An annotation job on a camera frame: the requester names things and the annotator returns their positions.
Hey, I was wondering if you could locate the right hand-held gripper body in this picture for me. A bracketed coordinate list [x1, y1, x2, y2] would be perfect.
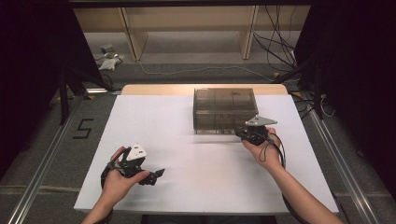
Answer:
[239, 115, 278, 147]

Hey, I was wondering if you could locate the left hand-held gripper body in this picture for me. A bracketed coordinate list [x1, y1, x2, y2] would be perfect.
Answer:
[106, 142, 154, 180]

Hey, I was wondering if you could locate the smoky transparent drawer box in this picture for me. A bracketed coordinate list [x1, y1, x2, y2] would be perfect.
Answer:
[192, 87, 260, 135]

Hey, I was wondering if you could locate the person's right hand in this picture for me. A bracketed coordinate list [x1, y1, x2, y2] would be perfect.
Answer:
[241, 127, 285, 172]

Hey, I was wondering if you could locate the person's left hand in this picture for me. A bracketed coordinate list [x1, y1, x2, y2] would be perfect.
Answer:
[100, 146, 150, 207]

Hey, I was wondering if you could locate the white table board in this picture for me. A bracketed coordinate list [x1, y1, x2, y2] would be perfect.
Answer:
[74, 94, 340, 216]

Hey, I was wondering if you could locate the black tripod stand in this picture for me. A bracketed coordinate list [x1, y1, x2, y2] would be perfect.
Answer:
[273, 55, 325, 121]
[56, 55, 116, 126]

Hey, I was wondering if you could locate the wooden table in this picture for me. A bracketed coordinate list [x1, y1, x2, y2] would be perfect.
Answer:
[120, 83, 289, 96]

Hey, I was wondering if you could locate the white bag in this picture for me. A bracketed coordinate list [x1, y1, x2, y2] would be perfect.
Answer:
[98, 57, 124, 71]

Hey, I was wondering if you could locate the black curtain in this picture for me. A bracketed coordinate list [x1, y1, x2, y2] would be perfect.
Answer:
[0, 0, 106, 183]
[293, 0, 396, 202]

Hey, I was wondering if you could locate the light wooden shelf unit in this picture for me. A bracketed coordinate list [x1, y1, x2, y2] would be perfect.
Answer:
[73, 5, 312, 62]

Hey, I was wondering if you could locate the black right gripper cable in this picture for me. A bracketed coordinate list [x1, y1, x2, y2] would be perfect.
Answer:
[257, 133, 307, 224]

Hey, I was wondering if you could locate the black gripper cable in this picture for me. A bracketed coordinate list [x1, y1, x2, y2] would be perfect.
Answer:
[257, 133, 307, 224]
[99, 161, 117, 191]

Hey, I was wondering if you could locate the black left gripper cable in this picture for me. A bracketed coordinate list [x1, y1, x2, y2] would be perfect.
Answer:
[99, 161, 117, 191]

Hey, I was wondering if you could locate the bundle of black cables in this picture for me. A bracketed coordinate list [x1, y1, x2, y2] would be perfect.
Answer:
[252, 5, 297, 69]

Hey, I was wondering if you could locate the aluminium floor rail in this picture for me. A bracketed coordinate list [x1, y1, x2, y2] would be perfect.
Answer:
[306, 106, 381, 224]
[7, 88, 123, 224]

